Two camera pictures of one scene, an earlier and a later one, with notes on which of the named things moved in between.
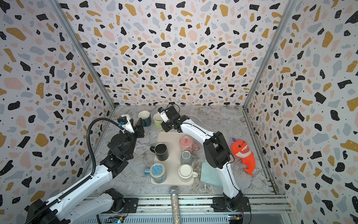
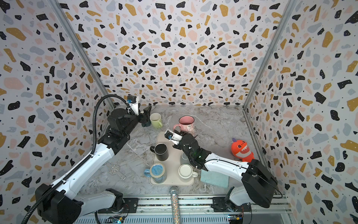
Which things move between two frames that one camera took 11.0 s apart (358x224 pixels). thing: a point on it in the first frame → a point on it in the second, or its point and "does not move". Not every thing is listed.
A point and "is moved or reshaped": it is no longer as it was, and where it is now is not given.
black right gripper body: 167,123 → 186,139
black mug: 161,150 does not move
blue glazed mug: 157,172 does not move
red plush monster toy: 240,149 does not move
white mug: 186,171 does not move
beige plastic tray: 172,139 does not move
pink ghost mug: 186,143 is moved or reshaped
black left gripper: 139,131 → 145,117
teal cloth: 210,175 does not move
